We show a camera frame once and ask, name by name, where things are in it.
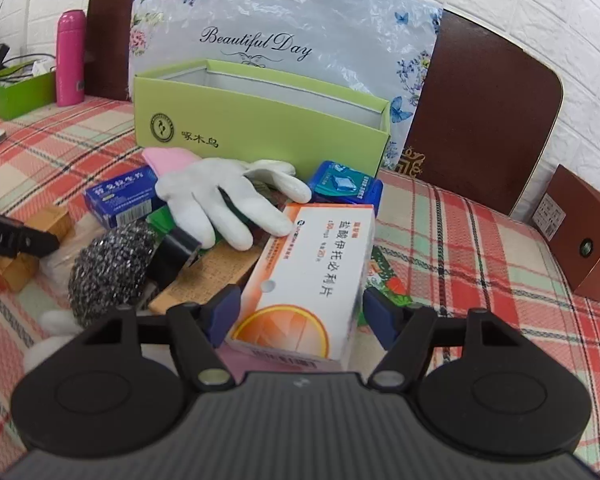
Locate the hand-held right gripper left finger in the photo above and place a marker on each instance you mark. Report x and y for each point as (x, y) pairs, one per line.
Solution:
(225, 310)

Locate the flat brown kraft box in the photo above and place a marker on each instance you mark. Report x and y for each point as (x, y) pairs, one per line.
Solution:
(215, 272)

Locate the pink thermos bottle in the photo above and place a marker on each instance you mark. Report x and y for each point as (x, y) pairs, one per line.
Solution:
(71, 60)

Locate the blue mint tin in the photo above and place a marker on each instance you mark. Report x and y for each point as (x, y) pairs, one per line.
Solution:
(345, 185)

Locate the brown gift box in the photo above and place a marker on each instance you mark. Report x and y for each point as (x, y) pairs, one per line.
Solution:
(575, 240)

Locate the blue medicine box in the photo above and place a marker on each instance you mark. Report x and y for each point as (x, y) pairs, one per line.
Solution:
(120, 197)

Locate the green tissue box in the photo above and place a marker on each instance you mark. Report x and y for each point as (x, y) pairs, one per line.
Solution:
(17, 95)

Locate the floral printed plastic bag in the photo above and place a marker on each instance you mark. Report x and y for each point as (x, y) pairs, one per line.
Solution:
(290, 25)

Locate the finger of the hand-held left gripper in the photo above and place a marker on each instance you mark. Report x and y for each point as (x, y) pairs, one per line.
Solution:
(40, 244)

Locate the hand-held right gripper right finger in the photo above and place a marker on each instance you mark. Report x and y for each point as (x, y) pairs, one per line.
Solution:
(380, 315)

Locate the steel wool scrubber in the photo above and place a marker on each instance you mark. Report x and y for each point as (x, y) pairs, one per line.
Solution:
(110, 272)

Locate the pink cloth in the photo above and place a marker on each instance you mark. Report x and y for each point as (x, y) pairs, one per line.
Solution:
(167, 160)

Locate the green red printed packet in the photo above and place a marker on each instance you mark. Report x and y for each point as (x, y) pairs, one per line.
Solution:
(387, 272)

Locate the white orange medicine box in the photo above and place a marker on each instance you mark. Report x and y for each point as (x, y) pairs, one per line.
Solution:
(305, 280)

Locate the small tan cardboard box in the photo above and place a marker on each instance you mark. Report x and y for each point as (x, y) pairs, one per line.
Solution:
(55, 222)

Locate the brown wooden board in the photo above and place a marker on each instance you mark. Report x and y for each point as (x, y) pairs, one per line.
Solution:
(480, 110)

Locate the green cardboard box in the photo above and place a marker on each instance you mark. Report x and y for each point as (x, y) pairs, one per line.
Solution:
(260, 130)

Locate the red plaid tablecloth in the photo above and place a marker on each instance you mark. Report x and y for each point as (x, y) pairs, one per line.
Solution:
(480, 260)

